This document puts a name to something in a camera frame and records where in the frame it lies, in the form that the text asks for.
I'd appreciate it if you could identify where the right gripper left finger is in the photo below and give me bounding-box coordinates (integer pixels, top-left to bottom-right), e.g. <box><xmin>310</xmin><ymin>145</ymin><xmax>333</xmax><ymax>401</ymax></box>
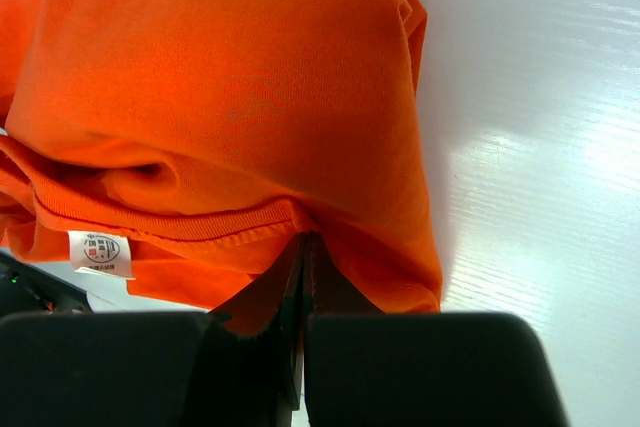
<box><xmin>1</xmin><ymin>236</ymin><xmax>305</xmax><ymax>426</ymax></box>

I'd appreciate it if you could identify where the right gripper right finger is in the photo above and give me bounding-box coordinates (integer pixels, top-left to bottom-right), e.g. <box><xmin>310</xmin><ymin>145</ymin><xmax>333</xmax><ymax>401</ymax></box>
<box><xmin>302</xmin><ymin>234</ymin><xmax>568</xmax><ymax>426</ymax></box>

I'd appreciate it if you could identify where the orange t shirt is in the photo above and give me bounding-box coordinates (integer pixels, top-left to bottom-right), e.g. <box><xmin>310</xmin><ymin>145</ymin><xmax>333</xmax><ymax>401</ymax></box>
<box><xmin>1</xmin><ymin>0</ymin><xmax>443</xmax><ymax>313</ymax></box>

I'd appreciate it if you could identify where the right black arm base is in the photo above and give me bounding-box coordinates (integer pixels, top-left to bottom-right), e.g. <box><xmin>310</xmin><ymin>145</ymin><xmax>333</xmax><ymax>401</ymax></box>
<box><xmin>1</xmin><ymin>252</ymin><xmax>92</xmax><ymax>317</ymax></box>

